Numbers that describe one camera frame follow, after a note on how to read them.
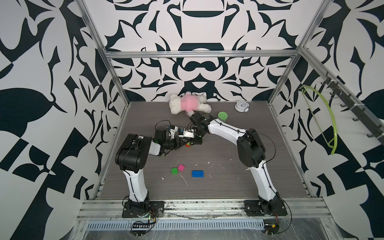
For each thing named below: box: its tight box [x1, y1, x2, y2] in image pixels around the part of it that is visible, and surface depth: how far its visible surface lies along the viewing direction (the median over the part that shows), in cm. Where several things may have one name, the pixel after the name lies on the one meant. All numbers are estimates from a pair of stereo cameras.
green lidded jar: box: [217, 111, 228, 123], surface depth 108 cm
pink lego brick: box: [177, 163, 186, 172], surface depth 88 cm
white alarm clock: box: [234, 100, 249, 112], surface depth 117 cm
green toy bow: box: [299, 85, 338, 155], surface depth 74 cm
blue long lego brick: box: [191, 170, 205, 178], surface depth 86 cm
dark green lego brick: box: [171, 167, 178, 175], surface depth 86 cm
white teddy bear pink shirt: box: [169, 91, 212, 114], surface depth 110 cm
